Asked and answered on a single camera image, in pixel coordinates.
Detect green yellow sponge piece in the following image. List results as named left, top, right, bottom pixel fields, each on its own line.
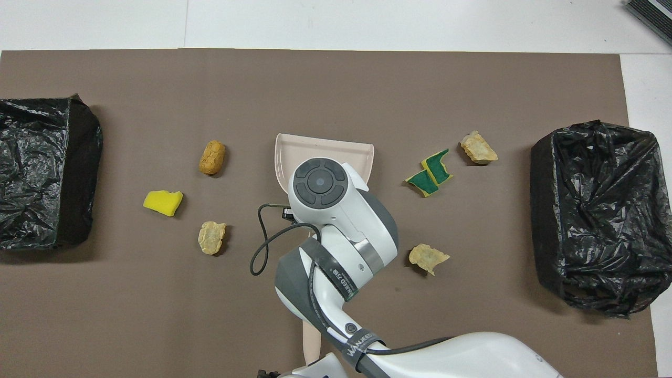
left=424, top=149, right=453, bottom=184
left=405, top=169, right=439, bottom=198

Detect beige hand brush black bristles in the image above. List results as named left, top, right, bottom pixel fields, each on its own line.
left=303, top=319, right=322, bottom=364

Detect bin with black bag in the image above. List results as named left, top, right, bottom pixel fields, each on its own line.
left=530, top=120, right=672, bottom=319
left=0, top=94, right=104, bottom=250

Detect grey ribbed device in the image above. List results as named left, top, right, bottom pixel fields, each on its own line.
left=625, top=0, right=672, bottom=47

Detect beige plastic dustpan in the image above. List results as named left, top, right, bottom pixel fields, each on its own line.
left=275, top=133, right=375, bottom=195

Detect orange brown sponge piece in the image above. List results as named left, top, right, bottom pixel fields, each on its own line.
left=198, top=140, right=226, bottom=175

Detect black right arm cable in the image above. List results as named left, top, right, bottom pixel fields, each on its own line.
left=250, top=203, right=455, bottom=358

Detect pale yellow sponge scrap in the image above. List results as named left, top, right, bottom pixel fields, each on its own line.
left=408, top=243, right=451, bottom=277
left=197, top=221, right=227, bottom=256
left=460, top=131, right=499, bottom=166

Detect brown table mat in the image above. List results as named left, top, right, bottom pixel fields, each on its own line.
left=0, top=49, right=659, bottom=378

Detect bright yellow sponge piece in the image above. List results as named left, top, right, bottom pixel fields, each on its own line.
left=143, top=190, right=184, bottom=217

